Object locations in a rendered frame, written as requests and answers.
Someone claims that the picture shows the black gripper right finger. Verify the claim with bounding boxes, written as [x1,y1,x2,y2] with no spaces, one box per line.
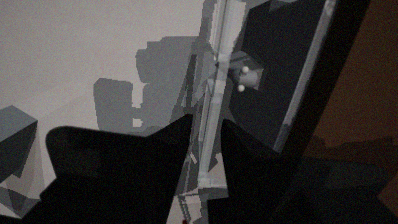
[221,119,389,224]

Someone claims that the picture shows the clear glasses with grey frame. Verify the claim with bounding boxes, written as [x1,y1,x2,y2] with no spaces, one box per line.
[197,0,241,189]

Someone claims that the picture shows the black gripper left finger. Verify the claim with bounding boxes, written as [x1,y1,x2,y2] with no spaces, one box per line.
[45,114,193,224]

